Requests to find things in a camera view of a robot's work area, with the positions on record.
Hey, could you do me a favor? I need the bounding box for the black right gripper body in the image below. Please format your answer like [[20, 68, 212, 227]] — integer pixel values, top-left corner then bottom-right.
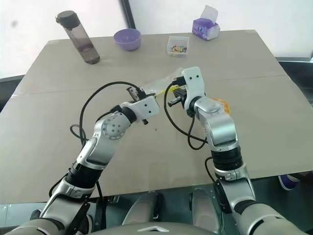
[[171, 76, 188, 105]]

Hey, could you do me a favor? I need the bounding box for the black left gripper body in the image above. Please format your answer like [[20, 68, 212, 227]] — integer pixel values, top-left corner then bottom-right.
[[126, 86, 150, 125]]

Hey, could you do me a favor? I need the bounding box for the clear plastic bag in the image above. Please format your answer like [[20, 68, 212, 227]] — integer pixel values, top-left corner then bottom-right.
[[143, 68, 184, 96]]

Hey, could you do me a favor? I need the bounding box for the clear box of colourful clips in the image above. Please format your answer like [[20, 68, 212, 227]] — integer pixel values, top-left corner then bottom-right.
[[167, 35, 191, 57]]

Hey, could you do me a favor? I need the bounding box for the purple plastic bowl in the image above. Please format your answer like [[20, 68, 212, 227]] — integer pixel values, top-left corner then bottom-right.
[[113, 28, 142, 51]]

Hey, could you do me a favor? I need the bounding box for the purple tissue pack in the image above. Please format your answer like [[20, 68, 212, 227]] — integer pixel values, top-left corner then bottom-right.
[[192, 4, 221, 41]]

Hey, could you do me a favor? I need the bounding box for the smoky grey water bottle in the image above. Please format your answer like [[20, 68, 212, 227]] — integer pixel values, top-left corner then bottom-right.
[[55, 10, 101, 65]]

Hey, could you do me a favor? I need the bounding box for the grey robot right knee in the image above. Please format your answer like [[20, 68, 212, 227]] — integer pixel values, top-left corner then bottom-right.
[[189, 188, 224, 227]]

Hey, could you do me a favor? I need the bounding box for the grey robot knee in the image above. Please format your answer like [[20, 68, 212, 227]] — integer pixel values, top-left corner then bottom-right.
[[121, 192, 165, 226], [189, 188, 224, 227]]

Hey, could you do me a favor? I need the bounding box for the grey robot left knee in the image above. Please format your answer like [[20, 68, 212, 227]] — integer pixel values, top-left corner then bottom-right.
[[121, 192, 165, 226]]

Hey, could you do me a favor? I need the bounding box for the grey robot torso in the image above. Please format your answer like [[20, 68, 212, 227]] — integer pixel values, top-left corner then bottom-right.
[[90, 218, 247, 235]]

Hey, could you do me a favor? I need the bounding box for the purple shoe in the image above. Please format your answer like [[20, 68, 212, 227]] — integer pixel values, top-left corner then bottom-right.
[[278, 173, 301, 191]]

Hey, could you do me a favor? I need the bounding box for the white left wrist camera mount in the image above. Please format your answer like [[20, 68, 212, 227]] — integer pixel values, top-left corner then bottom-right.
[[132, 95, 160, 122]]

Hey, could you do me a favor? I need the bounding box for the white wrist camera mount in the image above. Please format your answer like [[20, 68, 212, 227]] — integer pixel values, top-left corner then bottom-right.
[[132, 95, 160, 122], [182, 66, 207, 111]]

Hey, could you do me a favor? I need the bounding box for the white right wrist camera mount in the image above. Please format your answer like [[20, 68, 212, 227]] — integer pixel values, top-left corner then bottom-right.
[[182, 66, 207, 111]]

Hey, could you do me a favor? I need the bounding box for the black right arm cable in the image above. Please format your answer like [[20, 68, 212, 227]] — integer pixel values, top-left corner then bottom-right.
[[163, 82, 210, 150]]

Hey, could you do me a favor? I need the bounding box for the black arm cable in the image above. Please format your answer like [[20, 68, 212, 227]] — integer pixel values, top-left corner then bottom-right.
[[163, 82, 210, 150], [70, 81, 137, 147]]

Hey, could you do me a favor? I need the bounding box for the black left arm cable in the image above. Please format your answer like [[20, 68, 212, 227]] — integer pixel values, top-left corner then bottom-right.
[[70, 81, 137, 147]]

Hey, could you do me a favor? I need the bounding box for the dark window frame post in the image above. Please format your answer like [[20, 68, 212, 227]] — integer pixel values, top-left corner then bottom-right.
[[121, 0, 136, 29]]

